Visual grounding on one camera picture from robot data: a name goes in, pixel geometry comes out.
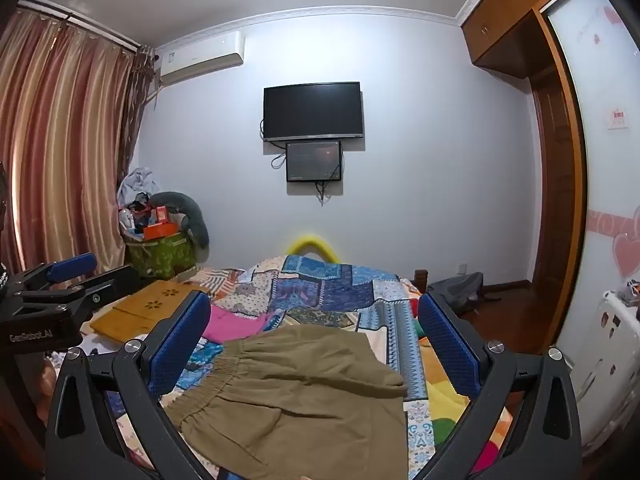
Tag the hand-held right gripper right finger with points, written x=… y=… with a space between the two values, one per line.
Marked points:
x=450 y=345

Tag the grey bag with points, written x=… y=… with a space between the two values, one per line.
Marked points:
x=455 y=287

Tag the brown wooden door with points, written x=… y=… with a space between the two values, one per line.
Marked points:
x=550 y=185

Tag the striped pink curtain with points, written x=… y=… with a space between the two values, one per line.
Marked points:
x=60 y=135

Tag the small black wall monitor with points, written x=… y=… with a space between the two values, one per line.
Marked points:
x=314 y=160

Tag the mustard yellow garment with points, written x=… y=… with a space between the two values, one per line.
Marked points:
x=135 y=310

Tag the blue patchwork bedsheet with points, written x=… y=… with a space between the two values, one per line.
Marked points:
x=320 y=290

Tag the red and white sticker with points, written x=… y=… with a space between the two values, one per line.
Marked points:
x=618 y=118

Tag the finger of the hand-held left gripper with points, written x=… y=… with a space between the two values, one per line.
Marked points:
x=75 y=265
x=110 y=282

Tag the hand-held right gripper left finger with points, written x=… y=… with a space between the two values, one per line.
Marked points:
x=180 y=345

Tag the wooden overhead cabinet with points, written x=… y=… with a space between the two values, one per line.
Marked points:
x=500 y=20

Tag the pink cloth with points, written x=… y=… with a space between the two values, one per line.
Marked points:
x=235 y=325

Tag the yellow foam tube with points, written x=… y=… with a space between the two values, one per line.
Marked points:
x=312 y=242

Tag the frosted sliding wardrobe door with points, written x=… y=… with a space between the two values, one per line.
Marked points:
x=610 y=160

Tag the wooden bed post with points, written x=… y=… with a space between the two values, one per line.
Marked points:
x=421 y=280

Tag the olive green pants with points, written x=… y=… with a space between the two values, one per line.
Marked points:
x=300 y=395

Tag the curtain rod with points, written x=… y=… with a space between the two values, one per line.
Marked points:
x=75 y=22

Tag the white wall socket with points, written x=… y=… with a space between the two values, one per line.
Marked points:
x=462 y=268

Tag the orange box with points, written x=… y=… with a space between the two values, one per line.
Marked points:
x=160 y=231

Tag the white appliance with stickers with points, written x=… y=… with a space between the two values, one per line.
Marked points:
x=610 y=350

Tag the light blue clothes pile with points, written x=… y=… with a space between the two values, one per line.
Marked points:
x=137 y=182

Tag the multicolour fleece blanket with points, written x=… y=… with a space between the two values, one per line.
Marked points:
x=445 y=405

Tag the white air conditioner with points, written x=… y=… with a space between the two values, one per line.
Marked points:
x=200 y=57

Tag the large black wall television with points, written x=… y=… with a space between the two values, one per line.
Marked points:
x=312 y=110

